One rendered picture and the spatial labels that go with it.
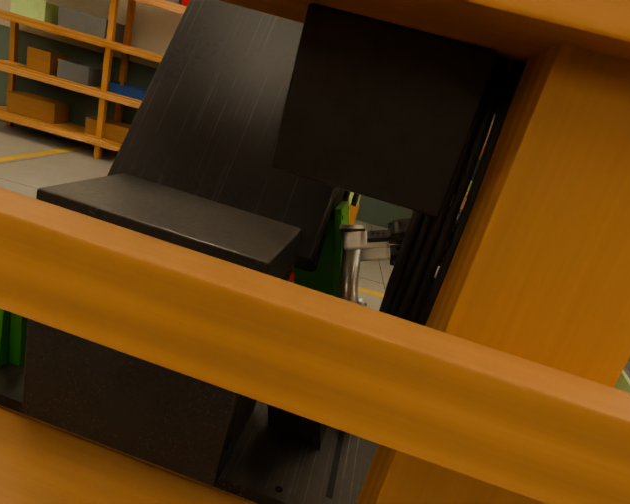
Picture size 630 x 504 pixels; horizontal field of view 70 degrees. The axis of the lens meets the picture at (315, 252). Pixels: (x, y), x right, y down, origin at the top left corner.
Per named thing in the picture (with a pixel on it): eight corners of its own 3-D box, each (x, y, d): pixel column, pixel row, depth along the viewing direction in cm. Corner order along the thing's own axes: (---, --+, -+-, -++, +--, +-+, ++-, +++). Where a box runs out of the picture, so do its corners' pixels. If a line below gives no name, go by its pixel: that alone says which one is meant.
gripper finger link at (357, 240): (390, 248, 69) (390, 245, 68) (344, 250, 70) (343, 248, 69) (389, 231, 70) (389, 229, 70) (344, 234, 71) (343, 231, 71)
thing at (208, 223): (100, 352, 82) (124, 171, 71) (256, 409, 79) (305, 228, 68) (19, 414, 65) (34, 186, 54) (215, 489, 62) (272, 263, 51)
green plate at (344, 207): (306, 301, 90) (305, 196, 84) (347, 304, 88) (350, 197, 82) (293, 325, 79) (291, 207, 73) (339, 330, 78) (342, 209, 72)
